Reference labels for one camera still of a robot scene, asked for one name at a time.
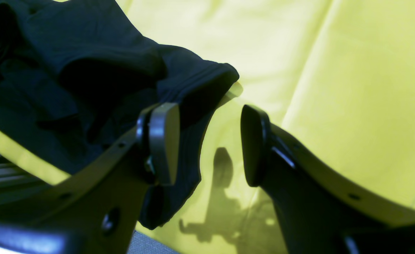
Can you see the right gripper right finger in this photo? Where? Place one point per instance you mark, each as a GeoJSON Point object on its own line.
{"type": "Point", "coordinates": [319, 211]}

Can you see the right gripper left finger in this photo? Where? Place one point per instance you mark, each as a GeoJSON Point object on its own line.
{"type": "Point", "coordinates": [95, 211]}

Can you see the dark navy T-shirt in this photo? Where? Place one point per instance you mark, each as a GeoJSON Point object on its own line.
{"type": "Point", "coordinates": [87, 88]}

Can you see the yellow table cloth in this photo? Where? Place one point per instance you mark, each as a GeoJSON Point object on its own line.
{"type": "Point", "coordinates": [339, 75]}

